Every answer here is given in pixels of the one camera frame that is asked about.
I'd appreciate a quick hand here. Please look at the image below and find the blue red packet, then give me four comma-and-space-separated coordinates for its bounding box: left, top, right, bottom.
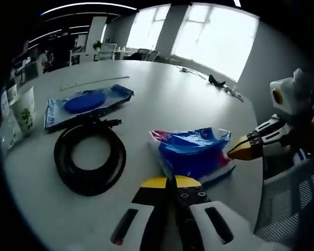
149, 127, 237, 188

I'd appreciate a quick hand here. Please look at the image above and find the small black object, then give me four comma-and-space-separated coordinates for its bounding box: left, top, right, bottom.
208, 74, 226, 88

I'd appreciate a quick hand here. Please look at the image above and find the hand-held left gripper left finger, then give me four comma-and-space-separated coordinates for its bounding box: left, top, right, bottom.
108, 176, 173, 251

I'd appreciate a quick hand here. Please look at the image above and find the green print paper cup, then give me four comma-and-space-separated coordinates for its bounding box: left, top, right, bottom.
9, 86, 37, 134

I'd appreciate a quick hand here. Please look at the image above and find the large window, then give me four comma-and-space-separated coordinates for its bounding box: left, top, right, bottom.
127, 5, 171, 57
171, 4, 260, 83

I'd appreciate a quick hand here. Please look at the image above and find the white cable bundle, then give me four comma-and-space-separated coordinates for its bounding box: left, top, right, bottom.
177, 66, 207, 79

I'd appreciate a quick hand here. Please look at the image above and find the blue disc packet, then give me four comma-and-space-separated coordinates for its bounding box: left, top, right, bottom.
43, 84, 135, 130

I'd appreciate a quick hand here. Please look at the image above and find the curved ceiling light strip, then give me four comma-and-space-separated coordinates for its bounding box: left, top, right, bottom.
40, 0, 137, 17

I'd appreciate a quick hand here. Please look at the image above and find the black cable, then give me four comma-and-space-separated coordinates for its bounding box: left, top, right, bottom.
53, 117, 127, 197

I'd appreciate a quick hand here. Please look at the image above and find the crushed clear plastic bottle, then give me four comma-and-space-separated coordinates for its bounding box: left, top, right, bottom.
0, 104, 16, 151

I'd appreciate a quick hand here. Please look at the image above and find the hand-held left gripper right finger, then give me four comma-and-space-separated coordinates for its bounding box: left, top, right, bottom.
173, 175, 253, 251

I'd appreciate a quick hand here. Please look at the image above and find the white office chair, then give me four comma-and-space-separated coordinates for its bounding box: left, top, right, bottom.
100, 43, 116, 61

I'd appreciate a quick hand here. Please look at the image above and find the white table cable cover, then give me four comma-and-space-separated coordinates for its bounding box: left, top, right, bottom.
60, 75, 130, 91

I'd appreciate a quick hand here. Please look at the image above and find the white pillar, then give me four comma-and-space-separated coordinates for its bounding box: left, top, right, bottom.
87, 16, 107, 58

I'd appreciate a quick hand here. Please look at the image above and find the dark office chair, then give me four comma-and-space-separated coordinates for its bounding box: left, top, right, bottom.
130, 48, 160, 62

